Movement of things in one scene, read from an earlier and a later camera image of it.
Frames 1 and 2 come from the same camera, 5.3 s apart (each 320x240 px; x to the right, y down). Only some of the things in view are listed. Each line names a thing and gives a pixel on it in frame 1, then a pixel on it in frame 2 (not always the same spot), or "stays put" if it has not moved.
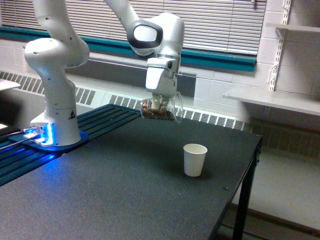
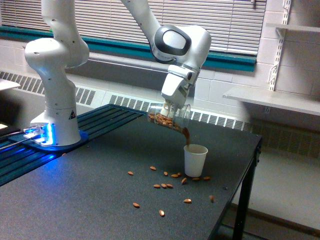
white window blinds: [232, 25] stays put
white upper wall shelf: [281, 29] stays put
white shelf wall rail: [286, 19] stays put
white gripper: [161, 76] -> [176, 88]
